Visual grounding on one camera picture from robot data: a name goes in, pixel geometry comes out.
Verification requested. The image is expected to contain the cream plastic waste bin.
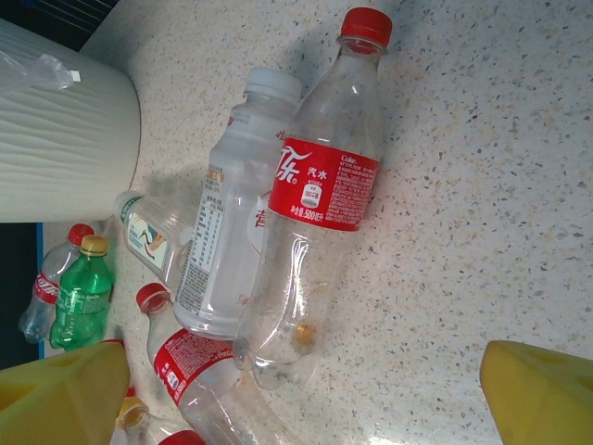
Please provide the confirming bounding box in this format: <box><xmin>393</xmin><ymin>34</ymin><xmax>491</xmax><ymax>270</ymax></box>
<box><xmin>0</xmin><ymin>18</ymin><xmax>143</xmax><ymax>224</ymax></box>

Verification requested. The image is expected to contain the clear bottle bird label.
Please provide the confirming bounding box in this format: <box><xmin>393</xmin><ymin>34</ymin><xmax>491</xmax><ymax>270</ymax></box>
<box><xmin>113</xmin><ymin>189</ymin><xmax>198</xmax><ymax>298</ymax></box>

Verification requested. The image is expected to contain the large clear bottle white cap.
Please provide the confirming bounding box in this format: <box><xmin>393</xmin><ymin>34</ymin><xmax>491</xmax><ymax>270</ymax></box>
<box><xmin>172</xmin><ymin>67</ymin><xmax>305</xmax><ymax>340</ymax></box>

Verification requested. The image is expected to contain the cola bottle yellow cap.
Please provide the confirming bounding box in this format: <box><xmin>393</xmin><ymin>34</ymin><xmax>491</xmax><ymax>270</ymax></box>
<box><xmin>114</xmin><ymin>396</ymin><xmax>208</xmax><ymax>445</ymax></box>

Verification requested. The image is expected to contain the green soda bottle yellow cap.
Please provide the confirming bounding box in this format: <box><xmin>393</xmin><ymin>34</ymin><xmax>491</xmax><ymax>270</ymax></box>
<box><xmin>48</xmin><ymin>235</ymin><xmax>116</xmax><ymax>351</ymax></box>

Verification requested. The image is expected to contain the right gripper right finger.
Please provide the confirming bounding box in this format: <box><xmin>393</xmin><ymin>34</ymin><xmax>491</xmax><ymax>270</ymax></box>
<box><xmin>479</xmin><ymin>339</ymin><xmax>593</xmax><ymax>445</ymax></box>

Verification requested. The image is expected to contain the clear cola bottle red cap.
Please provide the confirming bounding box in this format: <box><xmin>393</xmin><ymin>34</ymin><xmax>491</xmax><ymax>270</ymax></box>
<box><xmin>135</xmin><ymin>282</ymin><xmax>302</xmax><ymax>445</ymax></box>
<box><xmin>233</xmin><ymin>6</ymin><xmax>395</xmax><ymax>391</ymax></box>

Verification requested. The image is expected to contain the small cola bottle red cap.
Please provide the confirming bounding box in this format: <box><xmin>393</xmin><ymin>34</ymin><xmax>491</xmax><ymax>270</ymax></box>
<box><xmin>17</xmin><ymin>222</ymin><xmax>96</xmax><ymax>345</ymax></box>

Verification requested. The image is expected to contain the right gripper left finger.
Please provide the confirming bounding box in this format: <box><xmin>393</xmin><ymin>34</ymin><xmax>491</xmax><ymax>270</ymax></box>
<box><xmin>0</xmin><ymin>341</ymin><xmax>132</xmax><ymax>445</ymax></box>

